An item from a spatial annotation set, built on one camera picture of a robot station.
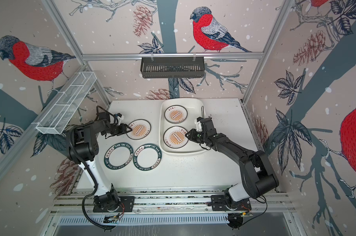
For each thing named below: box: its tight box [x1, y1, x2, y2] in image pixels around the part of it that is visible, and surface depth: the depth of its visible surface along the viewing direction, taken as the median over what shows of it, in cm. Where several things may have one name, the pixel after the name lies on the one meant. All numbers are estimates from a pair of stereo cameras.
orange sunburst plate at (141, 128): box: [126, 118, 152, 141], surface depth 106 cm
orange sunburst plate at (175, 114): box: [163, 104, 188, 124], surface depth 113 cm
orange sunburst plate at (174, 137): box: [163, 125, 189, 149], surface depth 100 cm
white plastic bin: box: [158, 97, 207, 156], surface depth 107 cm
